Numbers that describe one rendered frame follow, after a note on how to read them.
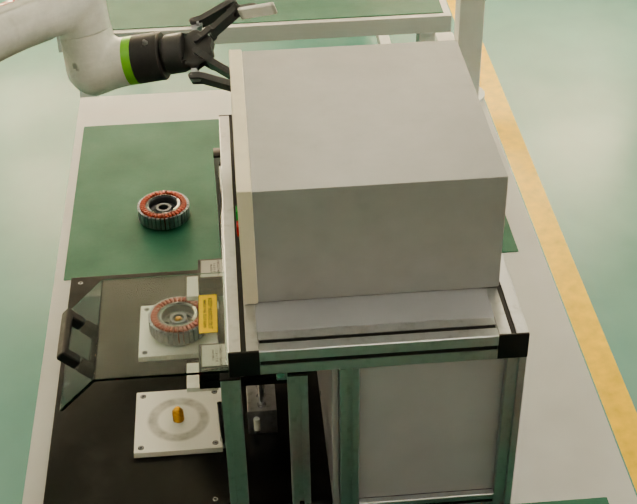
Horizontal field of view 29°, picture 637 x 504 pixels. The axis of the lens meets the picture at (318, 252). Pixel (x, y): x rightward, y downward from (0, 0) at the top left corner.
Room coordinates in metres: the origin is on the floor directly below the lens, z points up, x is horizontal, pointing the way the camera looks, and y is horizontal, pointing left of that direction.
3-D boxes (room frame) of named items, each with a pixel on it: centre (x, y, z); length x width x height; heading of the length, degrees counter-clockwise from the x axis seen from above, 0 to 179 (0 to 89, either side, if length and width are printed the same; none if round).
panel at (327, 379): (1.69, 0.00, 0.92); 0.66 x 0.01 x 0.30; 4
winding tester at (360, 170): (1.68, -0.07, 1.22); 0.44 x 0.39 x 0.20; 4
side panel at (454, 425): (1.37, -0.17, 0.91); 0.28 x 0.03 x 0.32; 94
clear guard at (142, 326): (1.47, 0.24, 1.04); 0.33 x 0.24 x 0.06; 94
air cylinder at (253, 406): (1.56, 0.10, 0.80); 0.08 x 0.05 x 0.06; 4
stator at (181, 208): (2.21, 0.33, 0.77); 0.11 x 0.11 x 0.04
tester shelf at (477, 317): (1.69, -0.06, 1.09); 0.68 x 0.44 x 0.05; 4
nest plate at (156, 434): (1.55, 0.25, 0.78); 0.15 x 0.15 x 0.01; 4
